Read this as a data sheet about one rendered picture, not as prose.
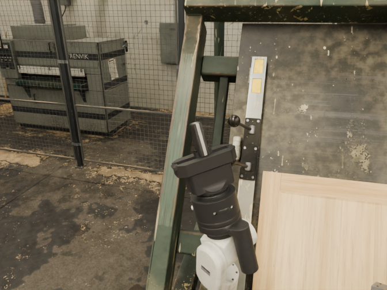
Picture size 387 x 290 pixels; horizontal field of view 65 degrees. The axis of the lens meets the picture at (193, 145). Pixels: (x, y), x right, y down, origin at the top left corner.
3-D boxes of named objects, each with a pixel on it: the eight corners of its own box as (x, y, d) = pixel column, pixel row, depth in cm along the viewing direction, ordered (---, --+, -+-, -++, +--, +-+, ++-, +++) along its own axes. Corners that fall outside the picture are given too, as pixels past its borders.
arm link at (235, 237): (222, 193, 67) (232, 238, 70) (185, 217, 60) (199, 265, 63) (265, 202, 58) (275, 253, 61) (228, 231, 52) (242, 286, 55)
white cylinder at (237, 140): (233, 137, 104) (231, 160, 103) (232, 136, 101) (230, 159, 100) (242, 138, 104) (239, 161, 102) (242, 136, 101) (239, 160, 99)
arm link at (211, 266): (225, 218, 64) (222, 261, 71) (194, 241, 59) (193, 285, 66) (250, 235, 60) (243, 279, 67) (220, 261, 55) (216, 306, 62)
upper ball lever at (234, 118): (247, 136, 100) (224, 125, 90) (249, 125, 101) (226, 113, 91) (258, 136, 98) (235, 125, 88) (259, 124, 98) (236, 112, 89)
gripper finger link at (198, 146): (198, 123, 54) (206, 156, 55) (192, 122, 57) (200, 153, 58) (189, 126, 53) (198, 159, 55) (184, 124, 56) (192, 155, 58)
